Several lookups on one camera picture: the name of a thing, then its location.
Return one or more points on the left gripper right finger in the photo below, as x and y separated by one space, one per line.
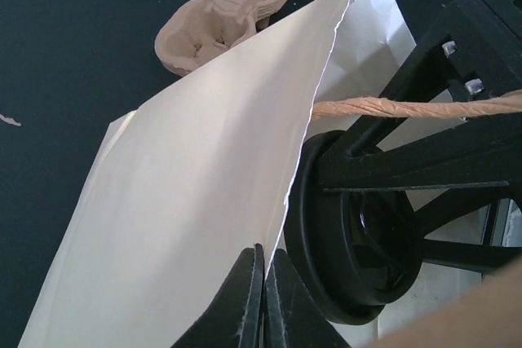
291 317

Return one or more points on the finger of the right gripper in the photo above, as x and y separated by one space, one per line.
464 230

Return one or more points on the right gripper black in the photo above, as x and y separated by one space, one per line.
476 42

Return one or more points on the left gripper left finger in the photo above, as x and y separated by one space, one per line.
234 317

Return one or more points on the beige paper bag with handles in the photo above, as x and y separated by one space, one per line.
178 189

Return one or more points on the brown cardboard cup carrier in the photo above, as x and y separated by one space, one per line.
201 30

